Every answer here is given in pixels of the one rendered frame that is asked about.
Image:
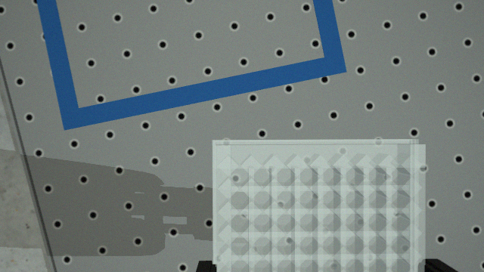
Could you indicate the blue tape outline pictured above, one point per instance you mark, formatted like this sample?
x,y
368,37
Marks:
x,y
74,117

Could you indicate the white well plate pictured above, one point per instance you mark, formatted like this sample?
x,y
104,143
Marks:
x,y
299,191

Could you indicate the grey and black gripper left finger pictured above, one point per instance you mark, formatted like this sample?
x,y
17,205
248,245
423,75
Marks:
x,y
206,266

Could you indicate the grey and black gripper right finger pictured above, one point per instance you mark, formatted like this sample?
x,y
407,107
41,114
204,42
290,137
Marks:
x,y
435,265

